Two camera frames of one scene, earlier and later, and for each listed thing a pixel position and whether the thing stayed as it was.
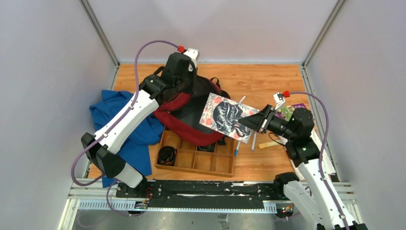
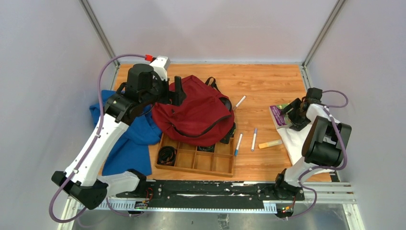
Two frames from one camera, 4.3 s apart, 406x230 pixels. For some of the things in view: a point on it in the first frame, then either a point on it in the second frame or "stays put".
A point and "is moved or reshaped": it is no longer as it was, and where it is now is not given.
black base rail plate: (206, 194) stays put
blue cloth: (135, 150) stays put
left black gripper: (183, 80) -> (171, 92)
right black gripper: (261, 120) -> (298, 124)
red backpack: (181, 113) is moved or reshaped
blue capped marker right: (253, 143) stays put
